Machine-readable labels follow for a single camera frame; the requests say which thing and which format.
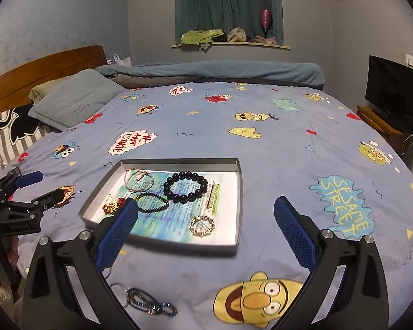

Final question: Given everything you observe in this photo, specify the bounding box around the wooden window sill shelf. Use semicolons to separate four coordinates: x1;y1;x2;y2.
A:
171;42;292;51

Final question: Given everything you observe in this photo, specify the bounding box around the pink glass vase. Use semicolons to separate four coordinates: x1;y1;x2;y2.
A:
260;9;272;38

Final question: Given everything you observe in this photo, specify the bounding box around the pink cloth on sill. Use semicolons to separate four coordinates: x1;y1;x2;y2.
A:
254;36;277;45

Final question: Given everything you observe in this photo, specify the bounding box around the Sesame Street blue bedsheet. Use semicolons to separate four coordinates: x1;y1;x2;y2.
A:
14;83;413;329

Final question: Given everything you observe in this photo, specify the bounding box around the striped black white pillow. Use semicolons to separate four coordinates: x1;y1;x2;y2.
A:
0;104;59;168

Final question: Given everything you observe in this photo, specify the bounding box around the olive yellow pillow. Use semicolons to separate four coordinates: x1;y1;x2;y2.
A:
28;77;68;104

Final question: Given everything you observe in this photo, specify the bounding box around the wooden headboard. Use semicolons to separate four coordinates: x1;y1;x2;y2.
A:
0;44;108;171

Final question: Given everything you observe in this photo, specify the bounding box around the beige cloth on sill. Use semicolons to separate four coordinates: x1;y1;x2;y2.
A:
227;27;247;43

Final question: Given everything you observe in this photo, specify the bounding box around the grey cardboard box tray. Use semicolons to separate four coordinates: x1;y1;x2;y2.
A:
79;158;242;256

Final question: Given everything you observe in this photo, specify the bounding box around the teal blue blanket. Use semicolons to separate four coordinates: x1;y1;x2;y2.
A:
96;60;325;90

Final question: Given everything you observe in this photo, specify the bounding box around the wooden tv stand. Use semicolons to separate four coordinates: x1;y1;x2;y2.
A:
357;105;413;156

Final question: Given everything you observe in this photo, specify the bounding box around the black flat-screen television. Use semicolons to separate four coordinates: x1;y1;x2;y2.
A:
365;55;413;132

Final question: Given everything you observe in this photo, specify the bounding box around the printed paper sheet liner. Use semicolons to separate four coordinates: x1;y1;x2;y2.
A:
81;167;240;249

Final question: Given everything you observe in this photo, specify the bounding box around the grey-blue pillow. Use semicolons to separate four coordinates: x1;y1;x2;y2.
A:
28;68;126;131

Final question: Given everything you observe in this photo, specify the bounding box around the dark red small-bead bracelet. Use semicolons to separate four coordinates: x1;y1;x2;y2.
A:
134;191;170;215

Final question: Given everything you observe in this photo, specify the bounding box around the large black bead bracelet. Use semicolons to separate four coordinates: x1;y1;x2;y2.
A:
162;170;209;204

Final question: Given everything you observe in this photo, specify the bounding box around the dark green curtain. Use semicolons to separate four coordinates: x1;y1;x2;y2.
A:
175;0;284;45

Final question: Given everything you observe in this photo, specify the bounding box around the green cloth on sill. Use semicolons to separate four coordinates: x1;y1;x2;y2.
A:
180;29;224;52

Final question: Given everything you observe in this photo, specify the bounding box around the blue beaded rope bracelet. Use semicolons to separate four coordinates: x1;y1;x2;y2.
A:
123;287;178;318

